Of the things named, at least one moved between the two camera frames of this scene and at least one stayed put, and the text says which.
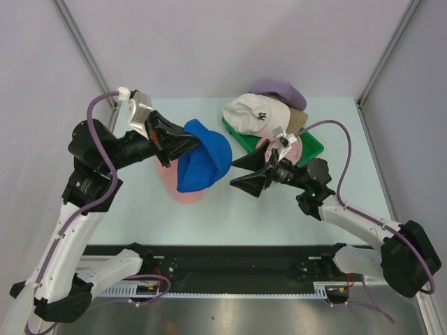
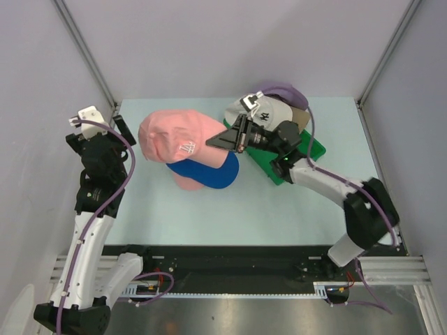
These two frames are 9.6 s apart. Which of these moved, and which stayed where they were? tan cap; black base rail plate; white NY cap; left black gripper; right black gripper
Moved: right black gripper; left black gripper
Stayed: tan cap; black base rail plate; white NY cap
